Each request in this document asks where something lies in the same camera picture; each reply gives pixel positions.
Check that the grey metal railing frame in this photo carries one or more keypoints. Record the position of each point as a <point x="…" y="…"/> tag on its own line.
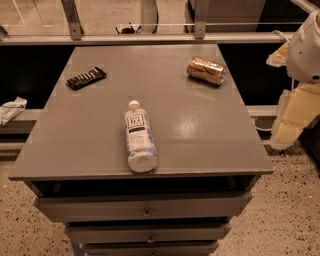
<point x="93" y="22"/>

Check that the orange soda can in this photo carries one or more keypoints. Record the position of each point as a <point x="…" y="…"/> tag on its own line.
<point x="206" y="70"/>

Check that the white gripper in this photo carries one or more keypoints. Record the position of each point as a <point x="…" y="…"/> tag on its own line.
<point x="306" y="55"/>

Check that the grey drawer cabinet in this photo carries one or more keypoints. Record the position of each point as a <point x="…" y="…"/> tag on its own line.
<point x="204" y="137"/>

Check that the white tea bottle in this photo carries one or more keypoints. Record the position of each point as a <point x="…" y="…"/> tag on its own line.
<point x="142" y="156"/>

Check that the middle grey drawer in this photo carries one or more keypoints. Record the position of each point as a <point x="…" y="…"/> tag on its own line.
<point x="148" y="233"/>

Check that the bottom grey drawer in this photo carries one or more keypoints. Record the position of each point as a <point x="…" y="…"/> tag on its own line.
<point x="182" y="248"/>

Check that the black snack bar wrapper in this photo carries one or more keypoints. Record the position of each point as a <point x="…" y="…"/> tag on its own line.
<point x="85" y="79"/>

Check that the top grey drawer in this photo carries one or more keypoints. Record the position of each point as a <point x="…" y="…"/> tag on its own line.
<point x="143" y="207"/>

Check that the grey drawer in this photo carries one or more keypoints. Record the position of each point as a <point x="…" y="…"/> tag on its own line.
<point x="143" y="207"/>
<point x="182" y="248"/>
<point x="148" y="233"/>

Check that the white crumpled packet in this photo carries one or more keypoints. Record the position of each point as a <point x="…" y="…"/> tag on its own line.
<point x="11" y="109"/>

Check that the black object behind railing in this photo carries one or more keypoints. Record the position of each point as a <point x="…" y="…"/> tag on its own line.
<point x="129" y="29"/>

